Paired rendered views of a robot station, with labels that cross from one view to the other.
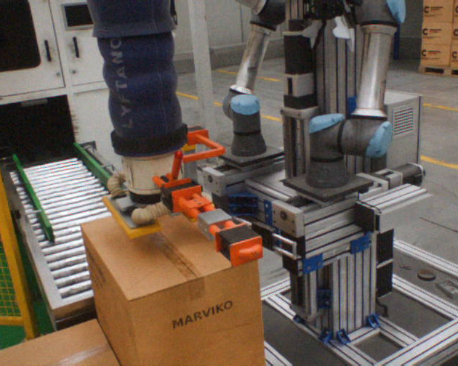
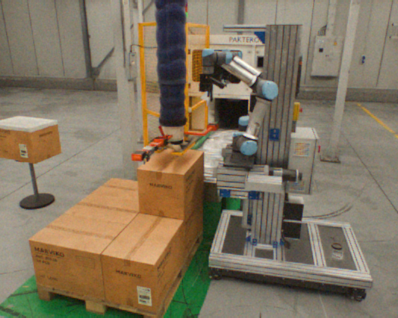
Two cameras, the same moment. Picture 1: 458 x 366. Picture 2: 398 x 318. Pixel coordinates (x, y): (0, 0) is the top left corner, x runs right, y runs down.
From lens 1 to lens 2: 1.80 m
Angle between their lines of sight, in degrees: 39
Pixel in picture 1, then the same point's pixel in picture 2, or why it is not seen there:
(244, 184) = not seen: hidden behind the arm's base
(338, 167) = (238, 155)
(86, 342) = not seen: hidden behind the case
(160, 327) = (145, 182)
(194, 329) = (157, 189)
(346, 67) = (271, 113)
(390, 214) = (251, 183)
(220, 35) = not seen: outside the picture
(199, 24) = (343, 75)
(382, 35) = (259, 102)
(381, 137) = (243, 146)
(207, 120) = (333, 132)
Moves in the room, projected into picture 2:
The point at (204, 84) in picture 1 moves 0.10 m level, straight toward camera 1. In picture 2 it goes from (337, 110) to (335, 112)
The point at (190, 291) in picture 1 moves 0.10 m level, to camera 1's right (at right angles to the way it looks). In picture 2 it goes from (156, 175) to (164, 179)
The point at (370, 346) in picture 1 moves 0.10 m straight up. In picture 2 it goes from (262, 252) to (263, 242)
